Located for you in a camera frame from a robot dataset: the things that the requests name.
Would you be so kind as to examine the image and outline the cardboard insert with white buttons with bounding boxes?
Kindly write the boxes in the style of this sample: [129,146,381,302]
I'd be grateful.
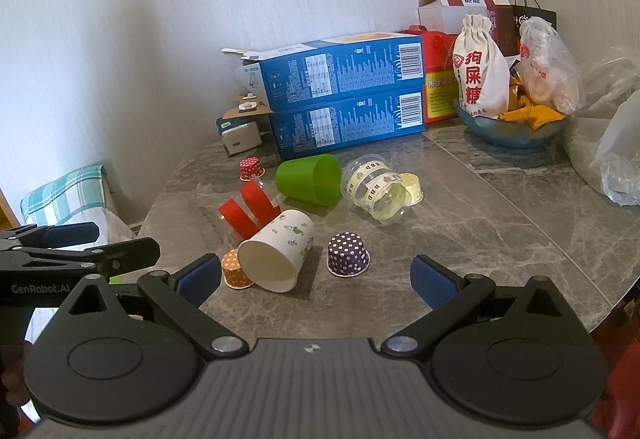
[229,91,274,116]

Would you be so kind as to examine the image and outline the yellow cupcake liner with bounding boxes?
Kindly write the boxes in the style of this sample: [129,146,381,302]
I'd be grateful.
[400,172,425,206]

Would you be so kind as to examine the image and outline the plastic bag of snacks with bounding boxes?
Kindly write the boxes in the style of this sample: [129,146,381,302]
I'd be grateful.
[517,16,586,116]

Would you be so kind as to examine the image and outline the upper blue box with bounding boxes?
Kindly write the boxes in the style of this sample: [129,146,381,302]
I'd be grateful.
[222,31,425,113]

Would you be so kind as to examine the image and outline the clear cup with printed band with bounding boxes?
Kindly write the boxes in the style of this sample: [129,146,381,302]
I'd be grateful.
[340,152,414,226]

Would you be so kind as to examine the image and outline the red box with yellow label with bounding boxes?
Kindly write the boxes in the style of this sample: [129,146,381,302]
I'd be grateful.
[399,24,464,124]

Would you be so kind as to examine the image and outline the dark red box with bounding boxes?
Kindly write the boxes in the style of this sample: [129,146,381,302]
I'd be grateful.
[487,4,519,58]

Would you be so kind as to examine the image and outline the blue cardboard box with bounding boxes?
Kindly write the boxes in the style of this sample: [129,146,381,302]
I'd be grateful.
[267,89,426,161]

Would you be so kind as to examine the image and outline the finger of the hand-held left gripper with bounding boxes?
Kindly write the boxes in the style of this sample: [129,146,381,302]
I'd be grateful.
[0,237,162,278]
[0,221,100,253]

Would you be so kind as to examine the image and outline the yellow snack packets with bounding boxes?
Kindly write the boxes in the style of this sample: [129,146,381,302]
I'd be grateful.
[499,69,567,129]

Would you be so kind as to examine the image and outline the red cloth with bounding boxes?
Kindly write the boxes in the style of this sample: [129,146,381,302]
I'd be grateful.
[589,286,640,439]

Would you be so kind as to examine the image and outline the white printed paper cup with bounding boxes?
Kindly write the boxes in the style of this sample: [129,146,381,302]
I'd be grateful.
[237,210,316,294]

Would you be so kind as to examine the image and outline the white open cardboard box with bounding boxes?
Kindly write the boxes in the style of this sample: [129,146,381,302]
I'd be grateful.
[417,0,512,33]

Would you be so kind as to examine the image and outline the red dotted cupcake liner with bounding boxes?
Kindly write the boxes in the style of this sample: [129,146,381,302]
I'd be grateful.
[238,158,265,182]

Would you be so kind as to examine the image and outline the green plastic cup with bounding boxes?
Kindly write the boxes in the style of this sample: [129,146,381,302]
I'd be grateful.
[275,153,343,207]

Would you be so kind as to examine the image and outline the black paper bag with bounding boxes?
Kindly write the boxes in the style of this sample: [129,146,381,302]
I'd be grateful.
[502,0,557,56]

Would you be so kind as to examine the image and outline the blue glass bowl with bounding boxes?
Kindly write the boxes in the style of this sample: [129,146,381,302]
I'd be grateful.
[452,98,569,150]

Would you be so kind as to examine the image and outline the large clear plastic bag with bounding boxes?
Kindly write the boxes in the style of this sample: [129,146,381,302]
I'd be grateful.
[562,46,640,208]

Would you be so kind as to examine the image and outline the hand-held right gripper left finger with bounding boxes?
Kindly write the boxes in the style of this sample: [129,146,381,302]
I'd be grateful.
[50,253,251,364]

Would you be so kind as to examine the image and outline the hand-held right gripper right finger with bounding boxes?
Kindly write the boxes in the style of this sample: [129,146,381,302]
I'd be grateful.
[380,255,583,363]

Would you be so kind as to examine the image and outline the orange dotted cupcake liner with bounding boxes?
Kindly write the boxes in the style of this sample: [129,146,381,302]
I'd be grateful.
[220,249,256,290]

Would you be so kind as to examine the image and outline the clear cup with red band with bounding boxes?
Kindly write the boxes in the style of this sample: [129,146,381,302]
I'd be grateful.
[239,180,284,223]
[218,198,262,241]

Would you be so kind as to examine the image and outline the purple dotted cupcake liner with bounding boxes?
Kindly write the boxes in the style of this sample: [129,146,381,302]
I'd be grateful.
[327,232,372,278]

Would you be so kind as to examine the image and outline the small white device box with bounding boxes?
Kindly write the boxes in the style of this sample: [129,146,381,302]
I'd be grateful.
[215,116,264,158]

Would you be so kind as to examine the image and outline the white cloth drawstring bag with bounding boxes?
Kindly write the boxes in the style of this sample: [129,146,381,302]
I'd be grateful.
[452,14,511,119]

